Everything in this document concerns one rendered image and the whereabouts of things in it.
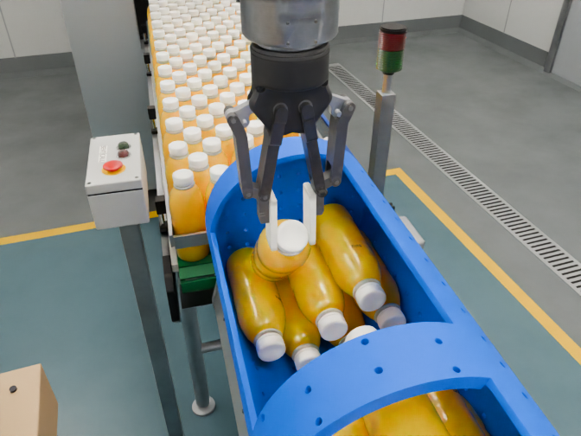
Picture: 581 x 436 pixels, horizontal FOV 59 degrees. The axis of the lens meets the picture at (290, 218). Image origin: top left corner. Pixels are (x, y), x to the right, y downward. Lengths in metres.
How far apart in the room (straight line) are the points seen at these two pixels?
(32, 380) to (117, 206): 0.41
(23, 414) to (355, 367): 0.39
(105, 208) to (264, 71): 0.60
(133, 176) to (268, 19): 0.60
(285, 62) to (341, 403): 0.30
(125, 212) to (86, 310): 1.39
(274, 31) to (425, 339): 0.30
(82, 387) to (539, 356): 1.72
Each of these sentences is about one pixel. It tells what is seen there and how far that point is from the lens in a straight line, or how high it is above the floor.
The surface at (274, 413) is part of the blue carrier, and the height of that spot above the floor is 1.17.
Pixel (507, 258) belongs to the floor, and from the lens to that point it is 2.69.
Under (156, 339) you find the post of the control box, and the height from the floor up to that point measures 0.59.
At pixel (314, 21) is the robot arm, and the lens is 0.47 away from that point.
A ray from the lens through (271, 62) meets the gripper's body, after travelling 0.48.
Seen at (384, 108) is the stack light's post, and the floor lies 1.06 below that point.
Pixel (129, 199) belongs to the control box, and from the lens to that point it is 1.01.
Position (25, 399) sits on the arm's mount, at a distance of 0.70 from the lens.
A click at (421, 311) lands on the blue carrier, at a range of 0.77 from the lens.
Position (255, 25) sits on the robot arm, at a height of 1.47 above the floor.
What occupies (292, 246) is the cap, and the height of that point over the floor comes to 1.22.
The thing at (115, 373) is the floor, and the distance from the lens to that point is 2.12.
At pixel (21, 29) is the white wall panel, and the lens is 5.10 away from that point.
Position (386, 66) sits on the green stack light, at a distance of 1.29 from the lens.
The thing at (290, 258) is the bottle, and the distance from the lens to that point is 0.63.
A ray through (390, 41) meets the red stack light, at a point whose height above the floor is 1.23.
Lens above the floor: 1.59
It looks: 35 degrees down
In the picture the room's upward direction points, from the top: straight up
